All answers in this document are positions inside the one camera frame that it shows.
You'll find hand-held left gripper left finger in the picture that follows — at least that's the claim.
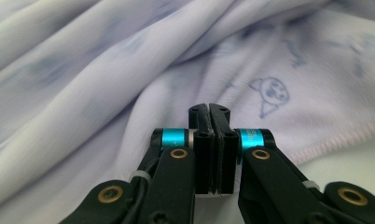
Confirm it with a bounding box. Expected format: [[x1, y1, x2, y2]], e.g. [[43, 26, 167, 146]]
[[138, 103, 215, 224]]

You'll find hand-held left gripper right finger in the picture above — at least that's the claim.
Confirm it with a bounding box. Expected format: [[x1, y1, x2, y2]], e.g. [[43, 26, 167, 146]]
[[209, 103, 333, 224]]

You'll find lilac printed towel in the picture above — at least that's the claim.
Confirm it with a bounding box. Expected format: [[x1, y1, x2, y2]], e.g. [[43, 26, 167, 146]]
[[0, 0, 375, 224]]

